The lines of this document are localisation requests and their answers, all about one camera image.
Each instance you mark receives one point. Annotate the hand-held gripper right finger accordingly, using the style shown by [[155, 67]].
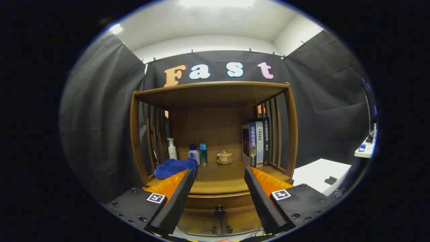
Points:
[[263, 205]]

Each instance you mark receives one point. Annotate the beige lidded teacup with saucer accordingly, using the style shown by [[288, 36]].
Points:
[[224, 157]]

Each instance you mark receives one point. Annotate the book with blue spine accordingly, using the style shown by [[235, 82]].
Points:
[[252, 141]]

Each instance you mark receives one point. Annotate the wooden cabinet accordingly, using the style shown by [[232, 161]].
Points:
[[215, 94]]

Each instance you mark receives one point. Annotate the book with pale spine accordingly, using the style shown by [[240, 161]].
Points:
[[259, 144]]

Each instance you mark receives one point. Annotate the teal blue bottle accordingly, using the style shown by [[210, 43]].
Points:
[[203, 154]]

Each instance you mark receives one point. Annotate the blue towel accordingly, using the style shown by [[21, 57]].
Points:
[[171, 168]]

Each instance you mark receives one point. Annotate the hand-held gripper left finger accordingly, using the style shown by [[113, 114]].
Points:
[[176, 205]]

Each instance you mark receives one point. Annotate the book with black spine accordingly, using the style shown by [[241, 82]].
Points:
[[266, 141]]

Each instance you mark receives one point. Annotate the white bottle with blue cap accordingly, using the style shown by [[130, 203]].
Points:
[[194, 156]]

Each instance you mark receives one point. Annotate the wooden drawer with black knob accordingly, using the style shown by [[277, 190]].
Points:
[[208, 201]]

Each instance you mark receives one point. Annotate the white pump bottle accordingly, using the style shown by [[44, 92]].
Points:
[[172, 153]]

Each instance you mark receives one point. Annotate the white side cabinet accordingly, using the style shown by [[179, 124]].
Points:
[[315, 174]]

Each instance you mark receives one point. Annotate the small blue object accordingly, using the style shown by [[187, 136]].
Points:
[[361, 147]]

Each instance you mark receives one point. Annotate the white wall shelf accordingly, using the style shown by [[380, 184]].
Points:
[[368, 153]]

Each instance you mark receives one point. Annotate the wooden countertop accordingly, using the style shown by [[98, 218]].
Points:
[[221, 178]]

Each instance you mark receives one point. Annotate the ceiling light panel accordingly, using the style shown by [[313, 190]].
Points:
[[116, 28], [215, 2]]

